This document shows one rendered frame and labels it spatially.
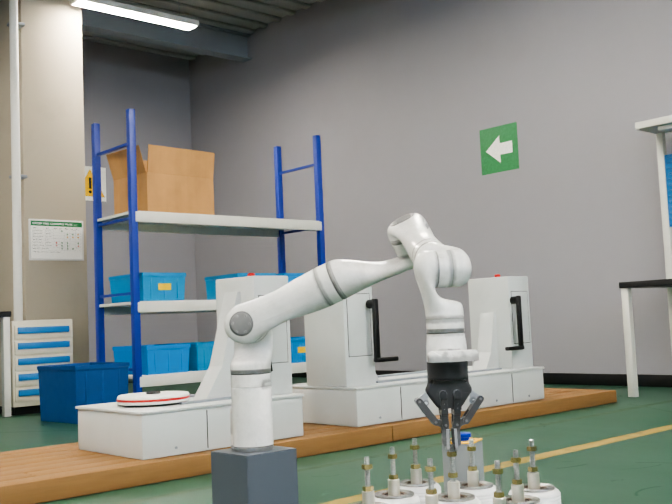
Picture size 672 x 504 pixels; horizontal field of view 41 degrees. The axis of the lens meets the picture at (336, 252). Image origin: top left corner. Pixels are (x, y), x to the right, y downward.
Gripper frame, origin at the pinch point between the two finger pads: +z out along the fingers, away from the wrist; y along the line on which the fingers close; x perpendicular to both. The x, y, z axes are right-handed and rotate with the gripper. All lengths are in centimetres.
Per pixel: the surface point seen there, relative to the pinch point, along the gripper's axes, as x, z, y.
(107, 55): -888, -349, 226
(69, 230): -614, -110, 210
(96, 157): -527, -157, 169
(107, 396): -436, 21, 147
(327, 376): -275, 5, 9
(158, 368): -496, 7, 121
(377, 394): -268, 14, -15
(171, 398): -208, 6, 77
